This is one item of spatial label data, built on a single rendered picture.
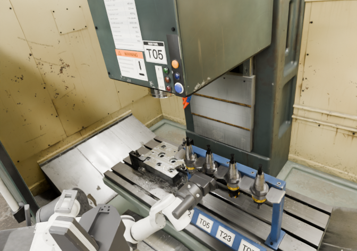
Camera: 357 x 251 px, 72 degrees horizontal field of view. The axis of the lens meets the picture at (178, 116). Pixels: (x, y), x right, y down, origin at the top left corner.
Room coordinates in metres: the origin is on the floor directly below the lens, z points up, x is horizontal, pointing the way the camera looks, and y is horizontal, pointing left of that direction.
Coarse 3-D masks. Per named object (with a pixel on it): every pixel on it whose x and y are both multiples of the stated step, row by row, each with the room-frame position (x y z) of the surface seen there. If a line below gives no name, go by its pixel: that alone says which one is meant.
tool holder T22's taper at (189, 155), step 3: (186, 147) 0.87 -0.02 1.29; (189, 147) 0.86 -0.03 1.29; (186, 150) 0.87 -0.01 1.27; (189, 150) 0.86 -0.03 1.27; (192, 150) 0.87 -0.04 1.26; (186, 153) 0.86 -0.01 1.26; (189, 153) 0.86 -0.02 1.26; (192, 153) 0.86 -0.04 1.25; (186, 156) 0.86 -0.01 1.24; (189, 156) 0.86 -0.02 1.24; (192, 156) 0.86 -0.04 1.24; (189, 159) 0.86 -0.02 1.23
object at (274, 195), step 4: (272, 188) 0.63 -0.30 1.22; (276, 188) 0.63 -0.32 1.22; (268, 192) 0.62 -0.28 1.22; (272, 192) 0.62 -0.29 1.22; (276, 192) 0.61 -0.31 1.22; (280, 192) 0.61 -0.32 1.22; (284, 192) 0.61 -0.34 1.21; (264, 196) 0.61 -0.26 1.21; (268, 196) 0.60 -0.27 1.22; (272, 196) 0.60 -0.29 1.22; (276, 196) 0.60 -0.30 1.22; (280, 196) 0.59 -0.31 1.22; (268, 200) 0.59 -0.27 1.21; (272, 200) 0.58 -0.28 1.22; (276, 200) 0.58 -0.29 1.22
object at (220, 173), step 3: (222, 165) 0.80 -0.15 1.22; (219, 168) 0.78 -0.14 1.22; (222, 168) 0.78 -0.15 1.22; (225, 168) 0.78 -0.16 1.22; (216, 171) 0.77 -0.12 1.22; (219, 171) 0.76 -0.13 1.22; (222, 171) 0.76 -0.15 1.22; (225, 171) 0.76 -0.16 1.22; (216, 174) 0.75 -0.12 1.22; (219, 174) 0.75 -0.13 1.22; (222, 174) 0.74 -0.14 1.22; (216, 177) 0.74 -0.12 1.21; (219, 177) 0.73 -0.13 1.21; (222, 177) 0.73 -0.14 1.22
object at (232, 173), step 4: (232, 164) 0.71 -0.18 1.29; (236, 164) 0.72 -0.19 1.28; (228, 168) 0.72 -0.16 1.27; (232, 168) 0.71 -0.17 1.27; (236, 168) 0.71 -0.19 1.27; (228, 172) 0.72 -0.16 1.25; (232, 172) 0.71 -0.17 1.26; (236, 172) 0.71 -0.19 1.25; (228, 176) 0.71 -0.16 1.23; (232, 176) 0.70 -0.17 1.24; (236, 176) 0.70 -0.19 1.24
